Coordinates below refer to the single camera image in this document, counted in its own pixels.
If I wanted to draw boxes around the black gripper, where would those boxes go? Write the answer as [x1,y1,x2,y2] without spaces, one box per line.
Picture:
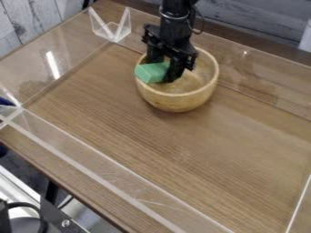
[142,14,198,83]

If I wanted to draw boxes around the green rectangular block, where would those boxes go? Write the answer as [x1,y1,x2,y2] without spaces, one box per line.
[135,62,170,84]

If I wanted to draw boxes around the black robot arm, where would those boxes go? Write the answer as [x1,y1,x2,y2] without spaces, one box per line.
[142,0,202,83]

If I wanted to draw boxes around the light brown wooden bowl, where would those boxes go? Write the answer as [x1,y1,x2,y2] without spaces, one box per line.
[135,47,220,113]

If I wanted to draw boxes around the black table leg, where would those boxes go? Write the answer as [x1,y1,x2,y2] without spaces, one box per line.
[45,181,60,205]

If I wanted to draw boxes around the clear acrylic enclosure wall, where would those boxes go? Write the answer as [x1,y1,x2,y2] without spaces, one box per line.
[0,1,311,233]

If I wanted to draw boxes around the black metal bracket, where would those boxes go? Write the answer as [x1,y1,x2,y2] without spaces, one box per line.
[40,199,89,233]

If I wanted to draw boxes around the black cable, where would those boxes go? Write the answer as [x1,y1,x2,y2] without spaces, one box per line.
[0,201,48,233]

